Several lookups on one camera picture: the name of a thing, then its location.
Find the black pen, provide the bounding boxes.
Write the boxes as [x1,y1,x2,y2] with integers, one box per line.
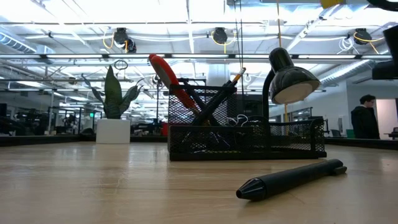
[235,158,348,202]
[191,79,238,126]
[178,77,218,126]

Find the yellow cable tag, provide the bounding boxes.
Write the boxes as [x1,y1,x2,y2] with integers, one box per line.
[320,0,345,9]

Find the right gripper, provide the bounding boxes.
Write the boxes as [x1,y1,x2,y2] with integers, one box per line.
[372,24,398,80]

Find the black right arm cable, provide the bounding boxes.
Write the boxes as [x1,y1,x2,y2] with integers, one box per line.
[366,0,398,12]

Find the black mesh desk organizer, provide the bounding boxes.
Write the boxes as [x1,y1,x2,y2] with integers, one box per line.
[167,84,327,162]

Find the black desk lamp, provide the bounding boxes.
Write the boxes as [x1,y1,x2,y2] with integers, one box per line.
[229,47,321,136]

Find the black ceiling cord reel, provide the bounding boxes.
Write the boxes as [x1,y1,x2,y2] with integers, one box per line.
[112,27,137,54]
[353,27,373,46]
[210,27,229,45]

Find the black monitor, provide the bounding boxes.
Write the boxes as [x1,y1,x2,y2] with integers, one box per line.
[236,93,264,118]

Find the red handled scissors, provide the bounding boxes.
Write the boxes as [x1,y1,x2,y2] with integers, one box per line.
[148,53,200,115]

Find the green plant in white pot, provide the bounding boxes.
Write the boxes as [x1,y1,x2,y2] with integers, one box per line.
[82,65,144,144]

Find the person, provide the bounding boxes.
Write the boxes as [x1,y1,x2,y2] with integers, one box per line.
[351,94,381,140]

